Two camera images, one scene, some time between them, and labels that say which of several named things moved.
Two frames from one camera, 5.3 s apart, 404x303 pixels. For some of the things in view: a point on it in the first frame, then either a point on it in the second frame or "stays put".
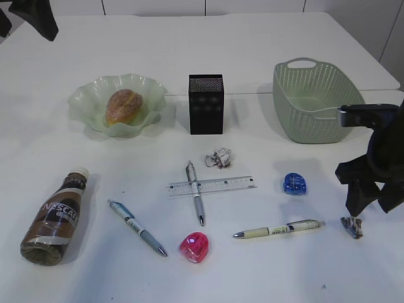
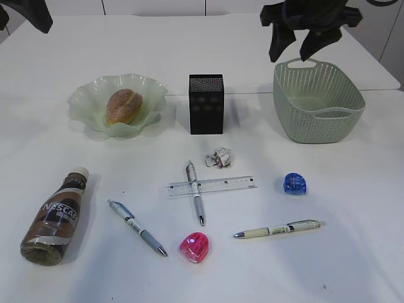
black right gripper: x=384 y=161 → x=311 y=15
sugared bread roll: x=124 y=106 stays put
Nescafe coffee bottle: x=47 y=236 stays put
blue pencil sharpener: x=295 y=184 stays put
